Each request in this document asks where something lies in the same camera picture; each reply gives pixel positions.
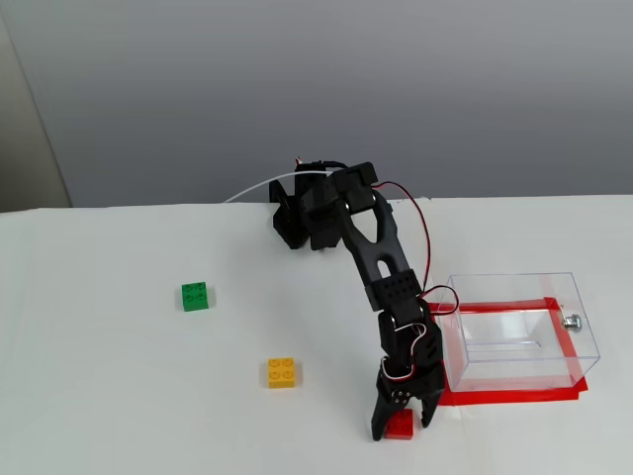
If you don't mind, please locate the silver box lock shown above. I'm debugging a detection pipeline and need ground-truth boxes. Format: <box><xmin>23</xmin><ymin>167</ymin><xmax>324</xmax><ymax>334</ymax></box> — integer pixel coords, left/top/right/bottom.
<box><xmin>559</xmin><ymin>302</ymin><xmax>584</xmax><ymax>333</ymax></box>

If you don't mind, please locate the white red gripper servo wire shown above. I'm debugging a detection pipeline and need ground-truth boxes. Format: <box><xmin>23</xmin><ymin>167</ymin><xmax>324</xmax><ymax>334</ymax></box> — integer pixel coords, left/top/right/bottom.
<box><xmin>379</xmin><ymin>324</ymin><xmax>430</xmax><ymax>383</ymax></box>

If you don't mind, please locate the red lego brick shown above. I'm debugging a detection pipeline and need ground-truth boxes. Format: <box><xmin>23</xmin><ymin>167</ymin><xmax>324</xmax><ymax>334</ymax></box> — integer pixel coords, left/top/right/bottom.
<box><xmin>385</xmin><ymin>408</ymin><xmax>414</xmax><ymax>440</ymax></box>

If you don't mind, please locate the black table clamp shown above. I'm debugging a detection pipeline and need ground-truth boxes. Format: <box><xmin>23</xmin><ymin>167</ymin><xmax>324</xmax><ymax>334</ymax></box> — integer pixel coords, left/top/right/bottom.
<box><xmin>268</xmin><ymin>178</ymin><xmax>296</xmax><ymax>219</ymax></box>

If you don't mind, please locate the red tape frame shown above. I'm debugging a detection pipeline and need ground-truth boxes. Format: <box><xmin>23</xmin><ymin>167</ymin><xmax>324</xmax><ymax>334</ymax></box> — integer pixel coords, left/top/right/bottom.
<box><xmin>418</xmin><ymin>295</ymin><xmax>589</xmax><ymax>408</ymax></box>

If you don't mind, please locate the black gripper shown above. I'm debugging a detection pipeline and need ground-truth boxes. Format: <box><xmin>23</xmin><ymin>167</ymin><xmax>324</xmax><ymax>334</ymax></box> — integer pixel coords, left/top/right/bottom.
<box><xmin>371</xmin><ymin>324</ymin><xmax>445</xmax><ymax>442</ymax></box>

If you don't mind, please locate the red black arm servo wire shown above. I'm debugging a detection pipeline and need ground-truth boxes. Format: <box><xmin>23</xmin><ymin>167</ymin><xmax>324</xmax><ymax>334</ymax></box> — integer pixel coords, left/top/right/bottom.
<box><xmin>373</xmin><ymin>181</ymin><xmax>462</xmax><ymax>318</ymax></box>

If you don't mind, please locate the white cable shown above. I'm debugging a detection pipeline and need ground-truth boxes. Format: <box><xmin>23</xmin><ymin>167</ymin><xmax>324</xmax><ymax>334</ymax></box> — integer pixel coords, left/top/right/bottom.
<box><xmin>222</xmin><ymin>170</ymin><xmax>330</xmax><ymax>204</ymax></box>

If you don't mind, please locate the green lego brick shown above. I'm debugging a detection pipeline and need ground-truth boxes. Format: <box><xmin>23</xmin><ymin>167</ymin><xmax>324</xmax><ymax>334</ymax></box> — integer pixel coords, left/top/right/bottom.
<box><xmin>180</xmin><ymin>281</ymin><xmax>211</xmax><ymax>313</ymax></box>

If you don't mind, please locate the transparent plastic box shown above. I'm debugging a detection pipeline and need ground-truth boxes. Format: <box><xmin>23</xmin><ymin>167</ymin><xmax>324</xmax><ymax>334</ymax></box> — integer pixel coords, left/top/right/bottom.
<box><xmin>437</xmin><ymin>270</ymin><xmax>601</xmax><ymax>393</ymax></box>

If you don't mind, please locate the yellow lego brick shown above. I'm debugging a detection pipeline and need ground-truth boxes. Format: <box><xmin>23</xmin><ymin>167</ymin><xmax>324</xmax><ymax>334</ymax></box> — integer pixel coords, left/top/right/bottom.
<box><xmin>267</xmin><ymin>356</ymin><xmax>299</xmax><ymax>390</ymax></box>

